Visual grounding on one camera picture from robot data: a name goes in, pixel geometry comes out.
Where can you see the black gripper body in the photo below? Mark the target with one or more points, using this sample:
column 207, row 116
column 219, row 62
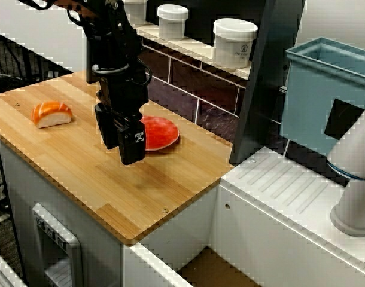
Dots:
column 125, row 89

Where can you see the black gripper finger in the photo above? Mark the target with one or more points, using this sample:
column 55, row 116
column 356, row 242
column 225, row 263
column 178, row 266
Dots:
column 107, row 128
column 131, row 143

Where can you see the salmon nigiri sushi toy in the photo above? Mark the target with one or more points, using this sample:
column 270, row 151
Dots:
column 51, row 113

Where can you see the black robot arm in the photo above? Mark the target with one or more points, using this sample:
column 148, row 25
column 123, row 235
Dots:
column 110, row 27

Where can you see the red round plate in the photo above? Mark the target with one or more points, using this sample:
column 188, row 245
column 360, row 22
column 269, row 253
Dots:
column 161, row 133

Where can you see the white lidded jar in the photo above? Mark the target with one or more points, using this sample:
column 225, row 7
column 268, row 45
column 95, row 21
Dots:
column 136, row 10
column 172, row 22

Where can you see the large white jar with print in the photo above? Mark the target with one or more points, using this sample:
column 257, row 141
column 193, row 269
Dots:
column 234, row 43

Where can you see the dark grey upright panel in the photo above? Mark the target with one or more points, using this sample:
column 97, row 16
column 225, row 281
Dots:
column 269, row 74

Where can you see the white toy kitchen cabinet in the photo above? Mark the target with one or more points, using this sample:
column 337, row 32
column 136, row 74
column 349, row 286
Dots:
column 275, row 227

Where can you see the blue plastic bin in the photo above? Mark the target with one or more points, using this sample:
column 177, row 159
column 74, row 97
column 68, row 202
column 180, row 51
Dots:
column 308, row 98

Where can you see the grey toy faucet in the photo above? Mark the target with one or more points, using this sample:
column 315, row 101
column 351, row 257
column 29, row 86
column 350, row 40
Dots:
column 354, row 167

